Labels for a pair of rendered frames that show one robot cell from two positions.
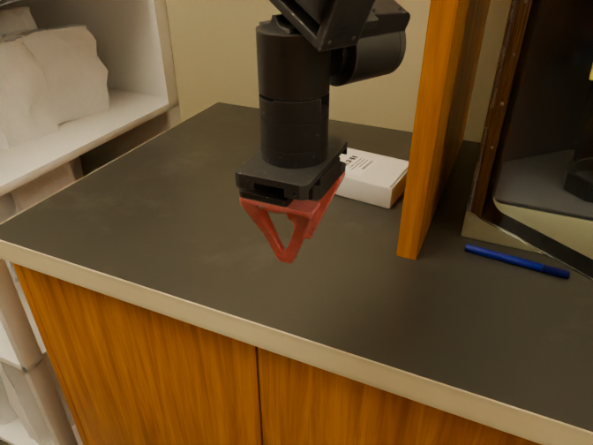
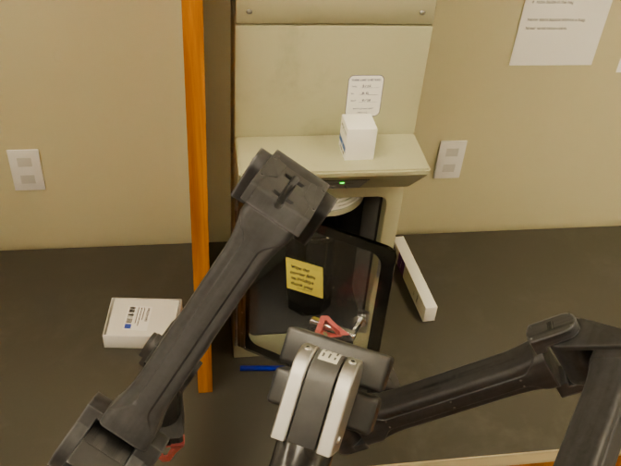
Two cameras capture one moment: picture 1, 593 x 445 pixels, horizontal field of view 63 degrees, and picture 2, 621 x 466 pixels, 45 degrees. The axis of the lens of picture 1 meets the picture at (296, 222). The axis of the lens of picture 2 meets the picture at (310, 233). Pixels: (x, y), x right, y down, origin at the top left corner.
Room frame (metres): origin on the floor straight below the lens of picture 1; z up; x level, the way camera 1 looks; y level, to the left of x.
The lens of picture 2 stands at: (-0.35, 0.26, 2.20)
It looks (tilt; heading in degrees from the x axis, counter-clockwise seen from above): 39 degrees down; 325
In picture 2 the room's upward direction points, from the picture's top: 5 degrees clockwise
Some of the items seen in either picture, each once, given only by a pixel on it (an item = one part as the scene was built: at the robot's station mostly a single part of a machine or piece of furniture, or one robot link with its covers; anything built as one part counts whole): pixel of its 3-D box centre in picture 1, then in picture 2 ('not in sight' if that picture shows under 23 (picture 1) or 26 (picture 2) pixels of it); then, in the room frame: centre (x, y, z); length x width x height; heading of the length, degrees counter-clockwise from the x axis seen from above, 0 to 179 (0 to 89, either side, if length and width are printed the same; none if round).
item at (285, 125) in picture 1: (294, 134); (161, 406); (0.39, 0.00, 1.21); 0.10 x 0.07 x 0.07; 156
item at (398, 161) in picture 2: not in sight; (329, 177); (0.51, -0.38, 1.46); 0.32 x 0.12 x 0.10; 66
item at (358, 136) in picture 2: not in sight; (358, 137); (0.49, -0.42, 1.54); 0.05 x 0.05 x 0.06; 67
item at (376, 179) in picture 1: (361, 174); (143, 323); (0.80, -0.12, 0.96); 0.16 x 0.12 x 0.04; 60
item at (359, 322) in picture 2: not in sight; (337, 323); (0.41, -0.36, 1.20); 0.10 x 0.05 x 0.03; 33
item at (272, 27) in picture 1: (299, 58); not in sight; (0.39, 0.00, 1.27); 0.07 x 0.06 x 0.07; 128
